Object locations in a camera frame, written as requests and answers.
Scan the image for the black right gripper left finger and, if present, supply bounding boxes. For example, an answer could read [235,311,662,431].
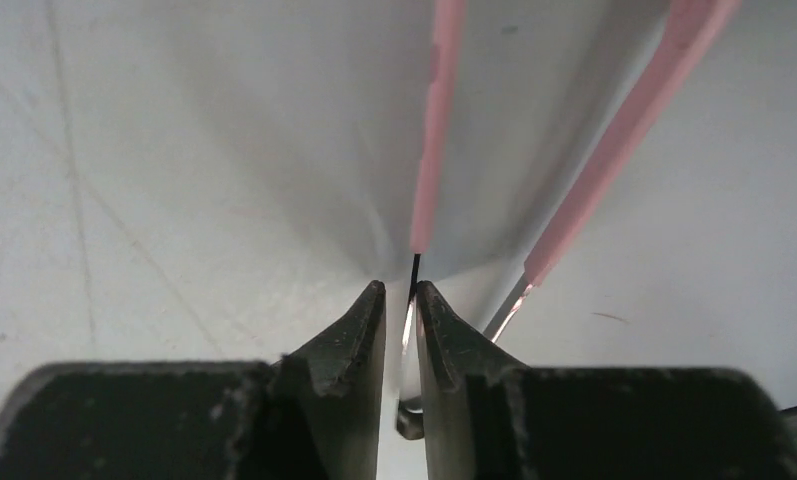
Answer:
[0,281,386,479]

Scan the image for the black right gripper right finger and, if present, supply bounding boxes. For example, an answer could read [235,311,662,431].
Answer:
[416,281,797,479]

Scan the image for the pink handled metal tongs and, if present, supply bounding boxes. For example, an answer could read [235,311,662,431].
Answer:
[394,0,744,442]

